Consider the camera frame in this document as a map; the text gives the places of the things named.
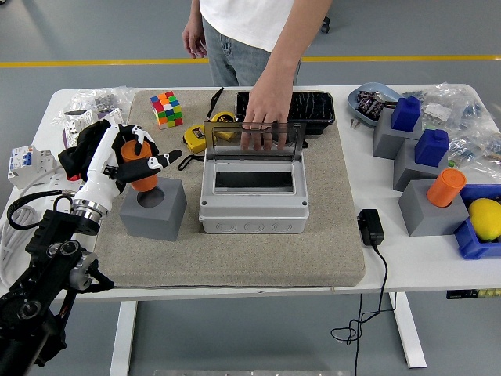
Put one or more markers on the person's left hand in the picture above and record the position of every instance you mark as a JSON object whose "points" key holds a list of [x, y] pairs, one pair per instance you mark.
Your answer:
{"points": [[268, 109]]}

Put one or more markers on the clear bag of parts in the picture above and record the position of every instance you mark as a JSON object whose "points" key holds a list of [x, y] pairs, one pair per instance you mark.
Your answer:
{"points": [[450, 98], [473, 149]]}

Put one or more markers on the large colourful puzzle cube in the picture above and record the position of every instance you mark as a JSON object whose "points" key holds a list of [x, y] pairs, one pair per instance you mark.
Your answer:
{"points": [[166, 111]]}

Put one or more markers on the light blue bowl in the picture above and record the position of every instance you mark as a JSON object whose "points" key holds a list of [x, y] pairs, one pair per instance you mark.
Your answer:
{"points": [[362, 117]]}

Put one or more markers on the purple foil packet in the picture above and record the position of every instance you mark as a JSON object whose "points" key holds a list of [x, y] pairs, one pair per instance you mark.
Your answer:
{"points": [[376, 109], [365, 103]]}

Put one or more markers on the blue storage bin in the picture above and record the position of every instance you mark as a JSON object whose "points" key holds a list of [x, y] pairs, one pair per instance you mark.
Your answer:
{"points": [[475, 246]]}

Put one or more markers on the black textured tray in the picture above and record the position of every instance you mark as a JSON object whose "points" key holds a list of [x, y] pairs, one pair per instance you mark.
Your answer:
{"points": [[313, 109]]}

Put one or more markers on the blue block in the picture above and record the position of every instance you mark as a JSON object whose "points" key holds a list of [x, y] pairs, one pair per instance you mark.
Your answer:
{"points": [[430, 149], [405, 115]]}

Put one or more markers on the smoky transparent box lid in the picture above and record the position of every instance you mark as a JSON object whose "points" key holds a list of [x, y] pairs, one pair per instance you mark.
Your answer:
{"points": [[223, 137]]}

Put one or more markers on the small metal clip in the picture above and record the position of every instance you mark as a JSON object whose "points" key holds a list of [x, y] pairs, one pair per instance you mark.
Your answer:
{"points": [[355, 124]]}

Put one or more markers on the person's right hand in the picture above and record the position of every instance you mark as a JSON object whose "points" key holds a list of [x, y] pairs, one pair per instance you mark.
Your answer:
{"points": [[195, 39]]}

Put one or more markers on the black power adapter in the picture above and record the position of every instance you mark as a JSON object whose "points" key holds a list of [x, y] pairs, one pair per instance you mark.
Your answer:
{"points": [[371, 229]]}

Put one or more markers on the white circuit breaker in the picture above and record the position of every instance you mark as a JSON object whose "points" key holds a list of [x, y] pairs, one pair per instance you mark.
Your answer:
{"points": [[27, 164]]}

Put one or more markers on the silver metal piece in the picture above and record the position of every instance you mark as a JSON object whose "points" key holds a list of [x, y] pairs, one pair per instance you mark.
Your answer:
{"points": [[385, 98]]}

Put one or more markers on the beige fabric mat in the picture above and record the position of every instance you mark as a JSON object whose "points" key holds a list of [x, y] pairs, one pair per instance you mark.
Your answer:
{"points": [[235, 258]]}

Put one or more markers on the yellow tape measure picture label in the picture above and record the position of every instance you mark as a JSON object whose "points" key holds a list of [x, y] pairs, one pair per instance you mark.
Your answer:
{"points": [[193, 139]]}

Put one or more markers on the yellow tape measure 5m label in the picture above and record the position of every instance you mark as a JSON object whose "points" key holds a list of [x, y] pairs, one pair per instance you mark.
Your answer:
{"points": [[221, 116]]}

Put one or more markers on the black desk control panel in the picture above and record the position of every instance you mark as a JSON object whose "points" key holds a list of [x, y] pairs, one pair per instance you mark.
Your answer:
{"points": [[462, 294]]}

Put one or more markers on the black plastic bracket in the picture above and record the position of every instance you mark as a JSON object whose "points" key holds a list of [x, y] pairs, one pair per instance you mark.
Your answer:
{"points": [[305, 144]]}

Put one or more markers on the grey electrical junction box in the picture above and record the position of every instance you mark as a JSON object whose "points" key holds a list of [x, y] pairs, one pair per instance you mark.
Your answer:
{"points": [[254, 219]]}

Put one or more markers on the person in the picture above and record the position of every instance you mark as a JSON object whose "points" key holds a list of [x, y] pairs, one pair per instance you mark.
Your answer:
{"points": [[242, 23]]}

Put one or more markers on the clear bag of screws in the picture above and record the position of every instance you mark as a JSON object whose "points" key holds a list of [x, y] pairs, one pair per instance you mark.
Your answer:
{"points": [[98, 100]]}

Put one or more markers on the yellow lemon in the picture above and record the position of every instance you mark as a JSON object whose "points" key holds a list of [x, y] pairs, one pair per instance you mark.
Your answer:
{"points": [[487, 219]]}

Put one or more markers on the white table leg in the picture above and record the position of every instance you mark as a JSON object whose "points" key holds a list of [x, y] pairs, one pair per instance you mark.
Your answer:
{"points": [[409, 333], [123, 337]]}

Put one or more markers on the black cloth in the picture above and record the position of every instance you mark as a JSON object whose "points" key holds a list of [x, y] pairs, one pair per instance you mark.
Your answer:
{"points": [[78, 156]]}

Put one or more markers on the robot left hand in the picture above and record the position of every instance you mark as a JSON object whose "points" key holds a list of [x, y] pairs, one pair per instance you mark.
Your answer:
{"points": [[99, 172]]}

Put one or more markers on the grey cube holder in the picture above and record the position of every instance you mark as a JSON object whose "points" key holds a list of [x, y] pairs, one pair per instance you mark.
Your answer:
{"points": [[426, 219], [407, 172], [156, 223], [385, 141]]}

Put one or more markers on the orange cylinder battery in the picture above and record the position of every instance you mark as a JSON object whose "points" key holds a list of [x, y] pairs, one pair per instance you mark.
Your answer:
{"points": [[131, 152], [446, 188]]}

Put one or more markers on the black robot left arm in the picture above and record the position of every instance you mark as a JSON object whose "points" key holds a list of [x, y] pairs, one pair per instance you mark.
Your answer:
{"points": [[51, 243]]}

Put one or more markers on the person's right forearm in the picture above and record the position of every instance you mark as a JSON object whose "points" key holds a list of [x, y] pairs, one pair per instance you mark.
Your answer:
{"points": [[194, 9]]}

